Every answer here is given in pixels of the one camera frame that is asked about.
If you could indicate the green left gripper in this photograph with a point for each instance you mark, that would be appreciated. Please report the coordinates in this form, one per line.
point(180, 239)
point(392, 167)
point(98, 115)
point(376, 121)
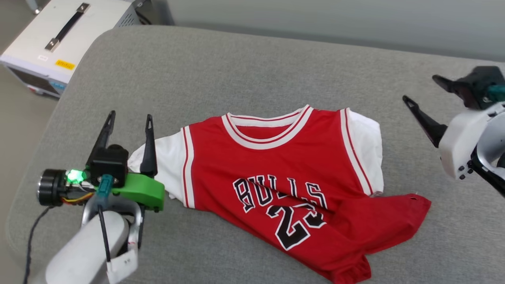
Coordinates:
point(142, 191)

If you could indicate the white partition panel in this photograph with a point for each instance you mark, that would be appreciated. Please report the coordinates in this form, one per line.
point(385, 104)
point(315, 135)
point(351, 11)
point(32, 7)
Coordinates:
point(315, 19)

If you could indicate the grey fabric sofa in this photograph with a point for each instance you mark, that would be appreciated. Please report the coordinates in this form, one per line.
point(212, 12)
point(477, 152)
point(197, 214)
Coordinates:
point(236, 71)

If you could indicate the yellow warning sticker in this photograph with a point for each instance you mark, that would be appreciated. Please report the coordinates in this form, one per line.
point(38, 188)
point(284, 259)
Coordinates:
point(65, 64)

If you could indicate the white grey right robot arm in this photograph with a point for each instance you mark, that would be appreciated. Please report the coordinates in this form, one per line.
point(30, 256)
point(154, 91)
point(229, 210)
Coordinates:
point(493, 142)

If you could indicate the red white Bulls jersey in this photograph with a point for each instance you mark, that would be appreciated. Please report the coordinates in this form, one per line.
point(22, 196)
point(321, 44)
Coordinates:
point(284, 165)

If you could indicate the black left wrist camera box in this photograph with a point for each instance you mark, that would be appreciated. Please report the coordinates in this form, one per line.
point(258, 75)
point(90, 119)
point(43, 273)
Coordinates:
point(108, 165)

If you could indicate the white equipment box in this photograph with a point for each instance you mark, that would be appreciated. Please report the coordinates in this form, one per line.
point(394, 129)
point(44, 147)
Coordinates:
point(98, 23)

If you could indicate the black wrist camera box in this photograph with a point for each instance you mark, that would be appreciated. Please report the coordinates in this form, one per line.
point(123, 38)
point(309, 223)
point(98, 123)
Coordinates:
point(483, 77)
point(108, 165)

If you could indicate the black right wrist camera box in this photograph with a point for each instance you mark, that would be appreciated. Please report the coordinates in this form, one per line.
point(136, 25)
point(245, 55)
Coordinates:
point(483, 77)

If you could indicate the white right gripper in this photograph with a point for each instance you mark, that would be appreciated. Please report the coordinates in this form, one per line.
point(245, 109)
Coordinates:
point(459, 146)

